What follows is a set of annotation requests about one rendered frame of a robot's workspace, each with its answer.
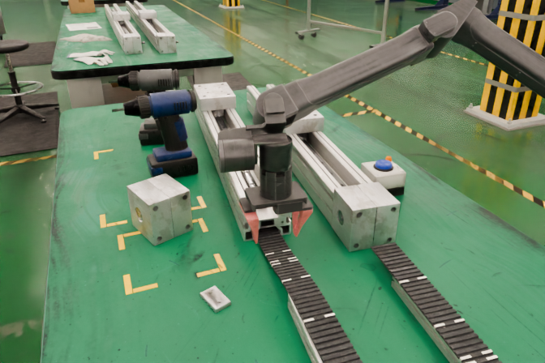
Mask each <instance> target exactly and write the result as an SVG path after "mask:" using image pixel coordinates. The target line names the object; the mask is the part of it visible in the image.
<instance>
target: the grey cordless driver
mask: <svg viewBox="0 0 545 363"><path fill-rule="evenodd" d="M109 83H118V86H119V87H123V88H130V89H131V90H132V91H139V90H140V89H141V90H142V91H147V92H145V95H147V96H148V94H149V93H156V92H166V90H174V88H176V89H178V88H180V78H179V71H177V69H175V70H174V71H172V69H160V70H140V72H138V71H137V70H131V71H130V72H129V74H125V75H121V76H118V80H109ZM155 119H157V117H156V118H152V117H151V118H145V121H144V122H143V123H141V126H140V129H139V133H138V136H139V140H140V144H141V145H154V144H164V141H163V138H162V134H161V131H160V130H158V129H157V125H156V122H155Z"/></svg>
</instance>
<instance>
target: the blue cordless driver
mask: <svg viewBox="0 0 545 363"><path fill-rule="evenodd" d="M196 109H197V101H196V96H195V93H194V92H193V91H192V90H191V89H189V90H186V89H183V90H177V91H169V92H156V93H149V94H148V96H147V95H140V96H137V97H136V99H134V100H130V101H128V102H126V103H123V108H121V109H112V112H119V111H124V114H125V115H127V116H135V117H140V118H141V119H145V118H150V117H151V116H152V118H156V117H157V119H155V122H156V125H157V129H158V130H160V131H161V134H162V138H163V141H164V145H165V146H164V147H155V148H153V150H152V153H153V154H149V155H148V156H147V158H146V161H147V165H148V170H149V172H150V174H151V176H152V177H156V176H159V175H162V174H164V173H166V174H168V175H169V176H170V177H172V178H176V177H184V176H188V175H192V174H197V173H198V171H199V170H198V160H197V157H196V156H195V154H194V152H193V151H192V150H191V149H190V148H189V146H188V144H187V138H188V135H187V129H186V126H185V123H184V120H183V117H180V116H179V114H186V113H189V112H190V111H191V112H192V113H193V112H195V110H196Z"/></svg>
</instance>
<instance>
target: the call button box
mask: <svg viewBox="0 0 545 363"><path fill-rule="evenodd" d="M391 162H392V161H391ZM392 164H393V166H392V168H390V169H378V168H377V167H376V166H375V161H372V162H366V163H361V171H362V172H363V173H364V174H365V175H366V176H367V177H368V178H369V179H370V180H371V181H372V182H379V183H380V184H381V185H382V186H383V187H384V188H385V189H386V190H387V191H388V192H389V193H390V194H391V195H392V196H396V195H402V194H404V189H405V188H404V186H405V182H406V172H405V171H404V170H403V169H401V168H400V167H399V166H398V165H397V164H395V163H393V162H392Z"/></svg>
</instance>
